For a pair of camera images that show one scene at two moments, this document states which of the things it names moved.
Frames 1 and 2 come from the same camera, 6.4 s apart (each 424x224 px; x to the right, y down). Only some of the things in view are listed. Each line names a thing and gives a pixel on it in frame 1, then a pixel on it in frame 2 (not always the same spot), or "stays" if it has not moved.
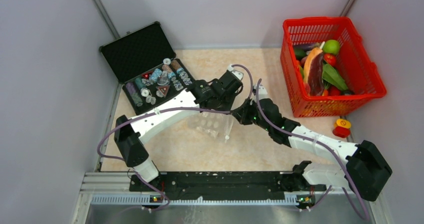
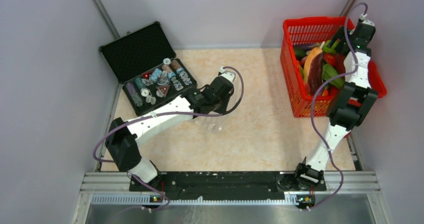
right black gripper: [242, 114] → [339, 34]
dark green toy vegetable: [300, 53] stays
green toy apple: [331, 46] stays
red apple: [330, 59] stays
